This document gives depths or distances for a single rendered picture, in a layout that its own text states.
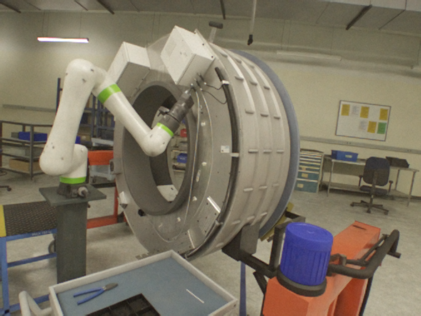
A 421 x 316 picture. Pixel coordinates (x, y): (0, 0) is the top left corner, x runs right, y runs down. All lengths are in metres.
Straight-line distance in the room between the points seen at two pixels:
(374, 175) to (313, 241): 4.90
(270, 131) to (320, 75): 5.87
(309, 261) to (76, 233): 1.17
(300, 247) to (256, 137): 0.63
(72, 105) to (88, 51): 7.19
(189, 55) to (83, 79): 0.47
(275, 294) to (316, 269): 0.13
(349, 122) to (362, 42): 2.08
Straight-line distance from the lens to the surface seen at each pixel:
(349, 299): 1.42
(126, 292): 1.12
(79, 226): 1.47
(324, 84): 7.04
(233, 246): 1.39
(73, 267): 1.57
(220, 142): 1.12
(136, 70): 1.74
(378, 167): 5.48
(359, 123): 7.26
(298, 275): 0.66
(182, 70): 1.20
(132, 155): 1.93
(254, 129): 1.14
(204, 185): 1.21
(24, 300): 1.06
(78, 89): 1.17
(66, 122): 1.18
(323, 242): 0.63
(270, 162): 1.23
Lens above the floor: 1.34
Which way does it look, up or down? 6 degrees down
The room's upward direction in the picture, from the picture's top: 6 degrees clockwise
